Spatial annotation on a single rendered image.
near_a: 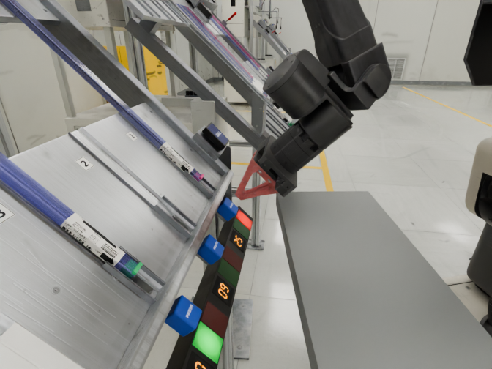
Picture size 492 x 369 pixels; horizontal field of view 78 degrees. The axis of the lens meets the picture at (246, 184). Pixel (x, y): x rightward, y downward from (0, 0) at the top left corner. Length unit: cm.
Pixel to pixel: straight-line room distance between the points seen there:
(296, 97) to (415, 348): 35
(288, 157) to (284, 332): 88
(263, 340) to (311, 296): 71
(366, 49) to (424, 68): 802
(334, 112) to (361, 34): 10
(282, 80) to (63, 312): 32
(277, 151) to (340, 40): 16
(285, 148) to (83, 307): 30
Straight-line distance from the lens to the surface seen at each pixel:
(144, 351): 28
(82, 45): 62
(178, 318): 33
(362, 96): 43
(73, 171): 37
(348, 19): 44
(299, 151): 42
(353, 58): 43
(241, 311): 126
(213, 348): 37
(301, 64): 40
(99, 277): 31
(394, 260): 61
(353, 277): 55
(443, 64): 860
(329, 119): 41
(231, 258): 46
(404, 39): 827
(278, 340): 120
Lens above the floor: 95
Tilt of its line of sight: 26 degrees down
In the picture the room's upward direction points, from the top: straight up
